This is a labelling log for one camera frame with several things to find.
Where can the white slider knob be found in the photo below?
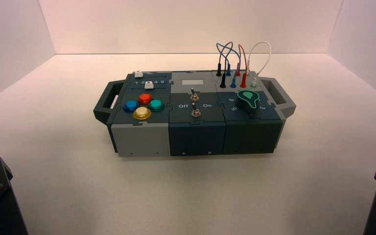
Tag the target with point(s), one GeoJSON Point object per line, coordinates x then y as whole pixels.
{"type": "Point", "coordinates": [138, 74]}
{"type": "Point", "coordinates": [148, 85]}

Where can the small grey display screen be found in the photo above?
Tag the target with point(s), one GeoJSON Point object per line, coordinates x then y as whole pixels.
{"type": "Point", "coordinates": [193, 82]}

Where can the blue round push button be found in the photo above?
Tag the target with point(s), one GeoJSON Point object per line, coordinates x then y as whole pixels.
{"type": "Point", "coordinates": [131, 105]}

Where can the yellow round push button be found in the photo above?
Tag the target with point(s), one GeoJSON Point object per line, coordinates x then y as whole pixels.
{"type": "Point", "coordinates": [142, 113]}

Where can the red round push button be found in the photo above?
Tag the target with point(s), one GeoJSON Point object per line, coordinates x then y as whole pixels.
{"type": "Point", "coordinates": [145, 98]}

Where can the metal toggle switch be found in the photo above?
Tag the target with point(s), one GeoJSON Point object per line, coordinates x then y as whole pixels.
{"type": "Point", "coordinates": [194, 96]}
{"type": "Point", "coordinates": [196, 113]}

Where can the black rotary knob green pointer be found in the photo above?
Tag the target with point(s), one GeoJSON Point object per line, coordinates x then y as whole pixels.
{"type": "Point", "coordinates": [247, 103]}

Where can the green round push button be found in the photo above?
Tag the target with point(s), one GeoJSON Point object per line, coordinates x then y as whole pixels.
{"type": "Point", "coordinates": [156, 104]}

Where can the grey and teal control box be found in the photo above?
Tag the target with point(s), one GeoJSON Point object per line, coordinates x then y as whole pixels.
{"type": "Point", "coordinates": [142, 139]}

